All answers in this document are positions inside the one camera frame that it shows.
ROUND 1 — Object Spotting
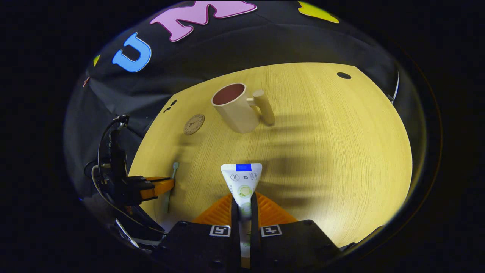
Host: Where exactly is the black backdrop cloth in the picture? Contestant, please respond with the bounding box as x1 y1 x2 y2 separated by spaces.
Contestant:
64 0 427 232

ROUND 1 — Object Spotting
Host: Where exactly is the black cable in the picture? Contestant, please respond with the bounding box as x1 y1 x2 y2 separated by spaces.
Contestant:
97 116 127 171

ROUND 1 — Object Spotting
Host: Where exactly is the white toothpaste tube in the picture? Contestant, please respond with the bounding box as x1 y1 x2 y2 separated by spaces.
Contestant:
221 163 263 258

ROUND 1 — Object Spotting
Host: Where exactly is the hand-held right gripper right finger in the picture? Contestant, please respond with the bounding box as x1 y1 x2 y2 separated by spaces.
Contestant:
250 191 343 273

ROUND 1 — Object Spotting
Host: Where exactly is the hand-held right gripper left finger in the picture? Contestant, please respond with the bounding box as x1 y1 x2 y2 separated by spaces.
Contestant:
152 191 241 273

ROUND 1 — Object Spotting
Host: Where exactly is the grey cable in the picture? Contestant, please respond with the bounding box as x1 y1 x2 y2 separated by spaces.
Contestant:
91 165 167 235

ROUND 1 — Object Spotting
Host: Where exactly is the light green toothbrush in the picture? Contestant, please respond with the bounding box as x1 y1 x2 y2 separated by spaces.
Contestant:
164 162 180 215

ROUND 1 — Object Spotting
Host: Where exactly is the round brown coaster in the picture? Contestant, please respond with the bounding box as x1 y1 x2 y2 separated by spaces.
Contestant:
184 114 205 135

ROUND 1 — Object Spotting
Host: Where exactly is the beige cup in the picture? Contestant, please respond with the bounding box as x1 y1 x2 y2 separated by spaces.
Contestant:
211 83 276 134

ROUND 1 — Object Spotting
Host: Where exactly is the wooden desktop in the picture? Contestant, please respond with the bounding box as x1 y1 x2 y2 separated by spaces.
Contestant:
129 63 413 270

